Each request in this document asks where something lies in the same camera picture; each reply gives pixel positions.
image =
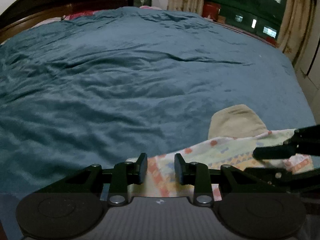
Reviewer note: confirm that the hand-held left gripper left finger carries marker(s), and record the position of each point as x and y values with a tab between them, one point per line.
143	168

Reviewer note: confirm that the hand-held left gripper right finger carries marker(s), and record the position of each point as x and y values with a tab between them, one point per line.
178	168

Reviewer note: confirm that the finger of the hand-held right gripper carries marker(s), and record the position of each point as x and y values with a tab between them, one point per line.
287	180
272	152

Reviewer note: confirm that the patterned child's shirt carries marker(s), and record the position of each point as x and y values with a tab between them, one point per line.
232	150

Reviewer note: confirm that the blue blanket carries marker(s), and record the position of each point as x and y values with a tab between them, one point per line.
125	80

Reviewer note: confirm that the white wardrobe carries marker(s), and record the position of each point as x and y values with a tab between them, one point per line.
310	62

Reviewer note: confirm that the small red box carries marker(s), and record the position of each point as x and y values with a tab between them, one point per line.
271	41

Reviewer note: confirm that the small tan box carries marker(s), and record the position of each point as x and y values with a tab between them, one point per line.
221	19

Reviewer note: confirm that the pink pillow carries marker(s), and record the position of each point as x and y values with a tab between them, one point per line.
150	7

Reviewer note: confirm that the red pillow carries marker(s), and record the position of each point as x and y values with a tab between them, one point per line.
80	15

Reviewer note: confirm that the dark wooden bed headboard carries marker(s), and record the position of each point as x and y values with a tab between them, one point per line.
50	2

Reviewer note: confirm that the wooden bed frame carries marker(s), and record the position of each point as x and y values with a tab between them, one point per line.
240	30

